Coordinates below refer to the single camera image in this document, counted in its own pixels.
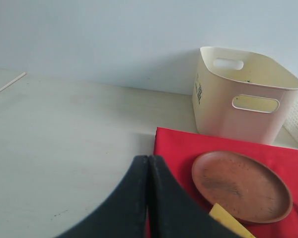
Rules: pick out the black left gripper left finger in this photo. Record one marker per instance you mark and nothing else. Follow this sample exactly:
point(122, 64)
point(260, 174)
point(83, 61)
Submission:
point(123, 213)

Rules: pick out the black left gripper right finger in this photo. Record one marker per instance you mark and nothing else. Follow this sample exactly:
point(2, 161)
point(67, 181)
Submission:
point(172, 212)

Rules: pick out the yellow cheese wedge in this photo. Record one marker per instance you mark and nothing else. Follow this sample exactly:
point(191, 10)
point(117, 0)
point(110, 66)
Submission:
point(226, 219)

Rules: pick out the red tablecloth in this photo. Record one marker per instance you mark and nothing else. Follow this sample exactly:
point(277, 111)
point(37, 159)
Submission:
point(179, 149)

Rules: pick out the brown round plate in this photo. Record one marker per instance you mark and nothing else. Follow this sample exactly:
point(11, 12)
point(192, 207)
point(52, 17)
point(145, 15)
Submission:
point(250, 191)

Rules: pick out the cream plastic tub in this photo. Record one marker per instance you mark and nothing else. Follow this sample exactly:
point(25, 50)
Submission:
point(241, 95)

